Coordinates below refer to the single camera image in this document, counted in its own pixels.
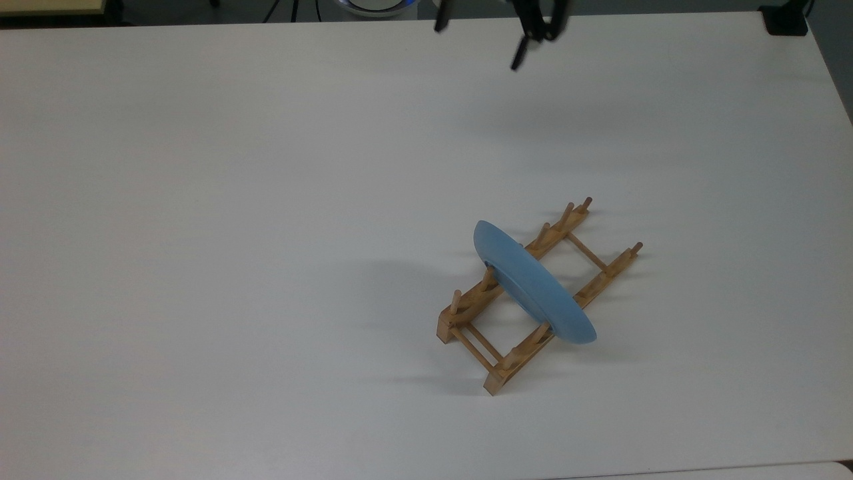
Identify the black clamp of camera stand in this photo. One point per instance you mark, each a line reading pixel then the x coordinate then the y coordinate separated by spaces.
pixel 786 20

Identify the blue plate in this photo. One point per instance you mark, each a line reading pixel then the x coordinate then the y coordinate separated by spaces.
pixel 533 280

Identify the wooden plate rack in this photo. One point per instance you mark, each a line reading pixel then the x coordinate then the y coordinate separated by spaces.
pixel 496 381

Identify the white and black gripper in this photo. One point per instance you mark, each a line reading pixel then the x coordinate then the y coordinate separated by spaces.
pixel 550 16

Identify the light wooden table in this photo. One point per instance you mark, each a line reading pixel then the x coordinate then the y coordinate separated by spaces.
pixel 50 6

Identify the black tripod legs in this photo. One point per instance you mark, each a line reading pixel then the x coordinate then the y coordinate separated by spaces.
pixel 281 10

